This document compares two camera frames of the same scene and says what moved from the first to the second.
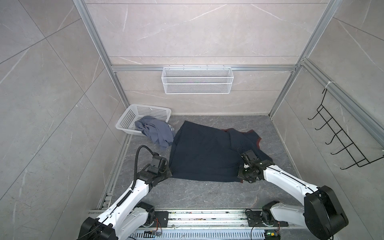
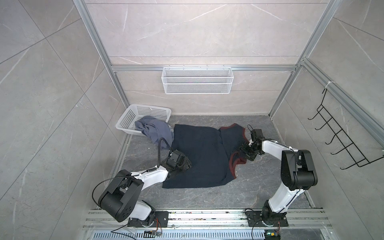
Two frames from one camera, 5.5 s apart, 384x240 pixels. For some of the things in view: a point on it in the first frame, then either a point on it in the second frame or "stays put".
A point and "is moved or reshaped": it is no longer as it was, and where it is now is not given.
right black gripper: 240,175 → 243,147
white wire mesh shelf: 195,80 stays put
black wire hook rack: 352,149 stays put
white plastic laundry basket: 127,122 stays put
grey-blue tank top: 161,132 stays put
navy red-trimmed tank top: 200,153 is moved or reshaped
